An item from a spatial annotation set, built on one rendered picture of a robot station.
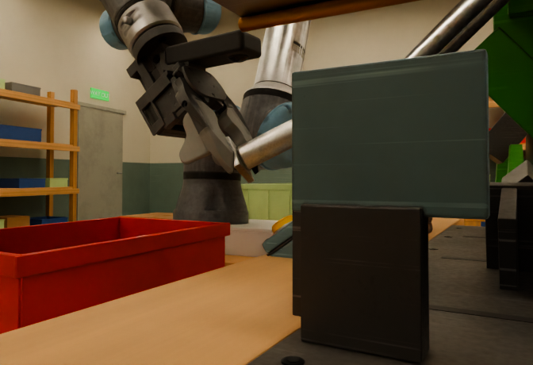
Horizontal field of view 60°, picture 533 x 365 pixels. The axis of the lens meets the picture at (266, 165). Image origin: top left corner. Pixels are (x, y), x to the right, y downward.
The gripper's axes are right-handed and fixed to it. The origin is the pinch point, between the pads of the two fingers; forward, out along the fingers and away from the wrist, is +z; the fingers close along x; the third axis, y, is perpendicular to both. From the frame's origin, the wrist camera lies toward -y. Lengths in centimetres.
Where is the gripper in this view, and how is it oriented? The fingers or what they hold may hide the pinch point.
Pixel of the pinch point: (244, 159)
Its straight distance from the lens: 53.5
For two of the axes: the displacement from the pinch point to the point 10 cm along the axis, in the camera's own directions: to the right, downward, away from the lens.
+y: -7.2, 5.8, 3.8
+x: -4.9, -0.2, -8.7
